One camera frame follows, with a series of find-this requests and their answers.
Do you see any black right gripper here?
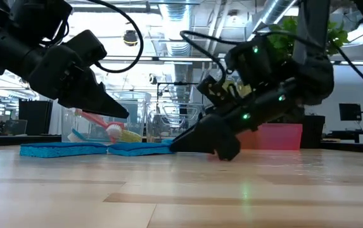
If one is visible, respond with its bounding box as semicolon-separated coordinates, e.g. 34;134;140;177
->
169;78;302;162

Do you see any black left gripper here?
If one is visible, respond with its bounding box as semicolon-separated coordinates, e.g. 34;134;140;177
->
27;46;131;120

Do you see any blue dish brush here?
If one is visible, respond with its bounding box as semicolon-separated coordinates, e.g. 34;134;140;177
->
67;128;128;144

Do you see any yellow-bristled white dish brush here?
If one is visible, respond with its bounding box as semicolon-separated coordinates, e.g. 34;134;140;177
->
117;129;143;144

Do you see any small clear plastic bin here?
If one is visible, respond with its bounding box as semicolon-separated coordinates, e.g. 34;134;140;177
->
145;101;208;145

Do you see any large clear plastic bin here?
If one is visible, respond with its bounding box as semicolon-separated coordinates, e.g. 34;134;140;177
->
61;91;153;145

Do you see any red translucent plastic bin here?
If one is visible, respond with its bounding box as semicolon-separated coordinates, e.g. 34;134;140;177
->
235;122;304;151

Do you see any black ceiling-hung device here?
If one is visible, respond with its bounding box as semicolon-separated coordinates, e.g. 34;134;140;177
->
122;29;139;48

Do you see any black plant pot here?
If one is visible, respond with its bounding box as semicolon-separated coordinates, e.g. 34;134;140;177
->
300;115;326;149

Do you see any dark background desk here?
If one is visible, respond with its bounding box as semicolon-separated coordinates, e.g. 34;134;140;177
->
322;129;363;145

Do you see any black computer monitor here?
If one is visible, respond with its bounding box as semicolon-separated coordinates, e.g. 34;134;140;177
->
338;103;363;122

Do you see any green leafy plant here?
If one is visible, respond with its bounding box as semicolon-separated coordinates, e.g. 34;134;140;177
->
267;15;350;63

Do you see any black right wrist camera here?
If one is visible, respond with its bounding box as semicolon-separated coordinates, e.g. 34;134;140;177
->
196;74;234;109

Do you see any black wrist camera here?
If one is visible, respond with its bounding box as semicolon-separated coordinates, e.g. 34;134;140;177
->
62;29;108;69
196;74;234;109

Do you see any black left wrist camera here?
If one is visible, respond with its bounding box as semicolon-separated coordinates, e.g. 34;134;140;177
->
62;29;108;69

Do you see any black left camera cable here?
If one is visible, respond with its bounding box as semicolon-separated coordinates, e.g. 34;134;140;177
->
86;0;145;74

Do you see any black camera cable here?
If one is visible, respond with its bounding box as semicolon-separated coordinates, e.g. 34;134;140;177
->
179;30;299;84
86;0;145;74

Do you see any black right camera cable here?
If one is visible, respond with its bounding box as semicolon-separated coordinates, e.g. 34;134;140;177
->
179;30;299;84

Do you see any silver ventilation duct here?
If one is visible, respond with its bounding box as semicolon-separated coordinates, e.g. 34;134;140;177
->
159;3;196;103

